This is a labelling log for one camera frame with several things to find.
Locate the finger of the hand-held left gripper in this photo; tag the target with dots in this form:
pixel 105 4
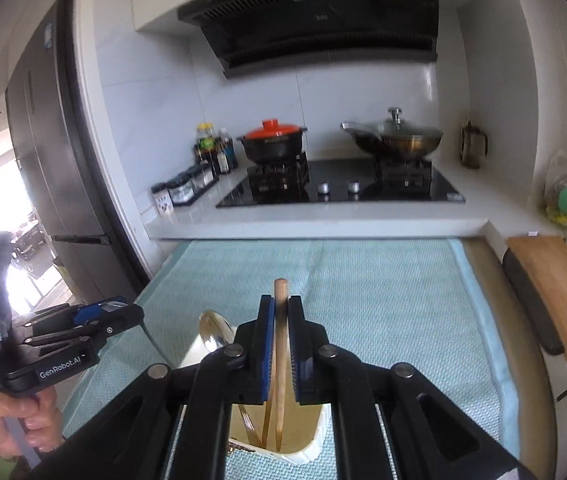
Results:
pixel 124 321
pixel 90 314

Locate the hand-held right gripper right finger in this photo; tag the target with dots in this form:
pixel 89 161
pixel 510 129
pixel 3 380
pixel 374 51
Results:
pixel 294 360

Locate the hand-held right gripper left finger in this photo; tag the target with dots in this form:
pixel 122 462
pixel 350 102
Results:
pixel 267 355

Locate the light wooden chopstick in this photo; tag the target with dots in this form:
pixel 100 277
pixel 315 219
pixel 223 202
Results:
pixel 280 290

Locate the cream ribbed utensil holder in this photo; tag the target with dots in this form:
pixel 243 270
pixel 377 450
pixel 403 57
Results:
pixel 308 440

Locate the wooden dining table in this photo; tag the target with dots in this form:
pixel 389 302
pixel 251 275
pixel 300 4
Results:
pixel 28 244

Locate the metal spoon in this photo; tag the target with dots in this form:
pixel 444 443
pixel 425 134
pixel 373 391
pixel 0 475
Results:
pixel 212 331

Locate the teal woven mat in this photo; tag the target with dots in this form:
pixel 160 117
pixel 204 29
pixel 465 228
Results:
pixel 388 300

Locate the spice jar black lid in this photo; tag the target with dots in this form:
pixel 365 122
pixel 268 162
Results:
pixel 162 201
pixel 179 191
pixel 208 174
pixel 195 181

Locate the grey refrigerator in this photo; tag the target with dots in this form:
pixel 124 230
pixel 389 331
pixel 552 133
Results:
pixel 48 160

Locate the black spice rack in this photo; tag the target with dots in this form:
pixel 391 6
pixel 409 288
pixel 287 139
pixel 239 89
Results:
pixel 204 194

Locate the black glass gas cooktop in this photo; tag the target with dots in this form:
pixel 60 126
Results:
pixel 288 199

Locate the black burner grate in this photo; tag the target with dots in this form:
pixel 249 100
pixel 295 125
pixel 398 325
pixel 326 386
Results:
pixel 278 175
pixel 403 172

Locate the small dark sauce bottle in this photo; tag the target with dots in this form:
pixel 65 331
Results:
pixel 223 162

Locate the oil bottle yellow cap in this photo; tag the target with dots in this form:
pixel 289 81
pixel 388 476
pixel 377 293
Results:
pixel 206 145

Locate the dark soy sauce bottle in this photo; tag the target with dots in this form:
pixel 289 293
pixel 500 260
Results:
pixel 228 152

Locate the black clay pot red lid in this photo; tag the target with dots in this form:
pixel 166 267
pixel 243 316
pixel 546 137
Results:
pixel 271 147

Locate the wok with glass lid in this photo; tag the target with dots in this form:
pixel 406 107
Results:
pixel 398 142

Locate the wooden cutting board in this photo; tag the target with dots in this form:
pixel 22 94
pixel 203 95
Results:
pixel 548 280

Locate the glass french press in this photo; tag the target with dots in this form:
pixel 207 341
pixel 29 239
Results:
pixel 472 147

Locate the black range hood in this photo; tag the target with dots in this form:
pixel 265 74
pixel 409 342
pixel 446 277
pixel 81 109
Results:
pixel 313 25

